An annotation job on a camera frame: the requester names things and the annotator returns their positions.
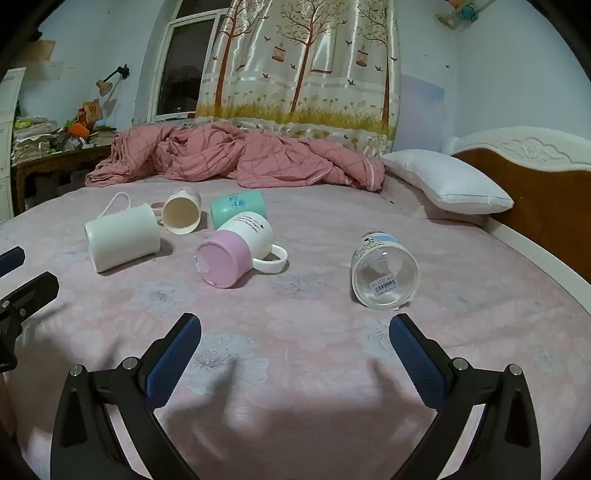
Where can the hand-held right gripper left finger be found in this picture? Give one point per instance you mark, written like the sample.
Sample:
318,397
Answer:
173,357

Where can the white cabinet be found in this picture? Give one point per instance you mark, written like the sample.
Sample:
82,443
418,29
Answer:
7,138

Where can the clear glass cup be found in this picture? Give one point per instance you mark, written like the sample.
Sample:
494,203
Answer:
385,272

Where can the stack of papers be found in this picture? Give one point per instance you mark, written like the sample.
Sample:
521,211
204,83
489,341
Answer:
32,138

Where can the white pillow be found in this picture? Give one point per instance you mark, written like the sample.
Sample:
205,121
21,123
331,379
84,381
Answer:
448,180

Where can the pink and white mug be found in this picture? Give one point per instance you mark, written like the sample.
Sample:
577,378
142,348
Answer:
238,249

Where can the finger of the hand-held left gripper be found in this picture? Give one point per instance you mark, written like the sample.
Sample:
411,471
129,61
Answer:
11,260
32,290

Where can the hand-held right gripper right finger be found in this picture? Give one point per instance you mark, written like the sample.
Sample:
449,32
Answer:
416,362

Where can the bed with pink floral sheet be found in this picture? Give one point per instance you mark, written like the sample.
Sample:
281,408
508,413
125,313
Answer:
295,323

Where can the white and brown headboard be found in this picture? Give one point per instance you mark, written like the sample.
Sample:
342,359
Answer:
540,184

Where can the pink checked quilt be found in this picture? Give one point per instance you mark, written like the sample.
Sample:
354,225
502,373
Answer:
240,157

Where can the beige cup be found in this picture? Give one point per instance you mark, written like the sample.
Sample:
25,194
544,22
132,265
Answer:
182,213

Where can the teal cup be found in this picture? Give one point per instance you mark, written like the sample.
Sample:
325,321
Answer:
240,206

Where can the white framed window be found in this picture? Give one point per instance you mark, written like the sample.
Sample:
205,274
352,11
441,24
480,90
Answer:
184,64

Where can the stack of books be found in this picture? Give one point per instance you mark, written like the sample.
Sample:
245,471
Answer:
101,136

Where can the orange toy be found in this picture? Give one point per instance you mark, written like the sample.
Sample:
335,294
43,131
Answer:
79,129

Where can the tree print curtain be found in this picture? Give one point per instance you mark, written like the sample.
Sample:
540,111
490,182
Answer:
304,69

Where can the wall lamp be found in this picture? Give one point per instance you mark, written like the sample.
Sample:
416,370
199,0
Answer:
111,79

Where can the wooden desk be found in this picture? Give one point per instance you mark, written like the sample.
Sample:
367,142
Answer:
55,159

